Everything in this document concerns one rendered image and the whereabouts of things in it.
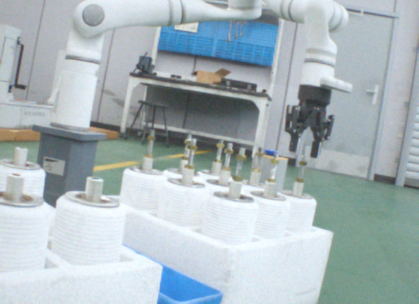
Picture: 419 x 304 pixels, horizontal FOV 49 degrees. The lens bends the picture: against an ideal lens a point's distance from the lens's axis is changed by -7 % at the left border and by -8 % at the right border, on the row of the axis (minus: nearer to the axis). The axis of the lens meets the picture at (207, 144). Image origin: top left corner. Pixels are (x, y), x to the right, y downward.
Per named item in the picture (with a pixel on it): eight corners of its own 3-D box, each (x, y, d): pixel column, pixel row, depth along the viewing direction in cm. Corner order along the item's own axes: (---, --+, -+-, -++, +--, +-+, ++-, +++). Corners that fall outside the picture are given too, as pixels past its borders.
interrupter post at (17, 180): (-1, 198, 55) (3, 171, 54) (17, 199, 56) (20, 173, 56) (7, 204, 53) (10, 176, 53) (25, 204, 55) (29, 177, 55)
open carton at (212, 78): (200, 85, 601) (203, 68, 599) (229, 89, 584) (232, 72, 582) (188, 82, 573) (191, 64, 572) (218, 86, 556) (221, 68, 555)
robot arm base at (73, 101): (46, 126, 115) (57, 58, 115) (63, 126, 124) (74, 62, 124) (78, 132, 114) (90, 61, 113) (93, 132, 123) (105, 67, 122)
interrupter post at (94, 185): (79, 200, 63) (83, 176, 63) (94, 200, 65) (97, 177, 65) (89, 204, 62) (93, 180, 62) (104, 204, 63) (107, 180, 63)
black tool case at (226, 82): (220, 88, 580) (221, 79, 579) (255, 94, 578) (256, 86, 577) (219, 86, 546) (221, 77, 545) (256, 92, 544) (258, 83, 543)
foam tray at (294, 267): (82, 272, 104) (92, 195, 103) (195, 256, 134) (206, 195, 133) (215, 347, 79) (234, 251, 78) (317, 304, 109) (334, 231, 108)
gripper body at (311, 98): (316, 87, 111) (310, 126, 111) (291, 80, 106) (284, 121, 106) (340, 89, 105) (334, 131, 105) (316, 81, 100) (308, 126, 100)
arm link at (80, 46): (75, 1, 120) (63, 64, 121) (78, -6, 111) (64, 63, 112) (109, 7, 123) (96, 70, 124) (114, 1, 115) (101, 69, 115)
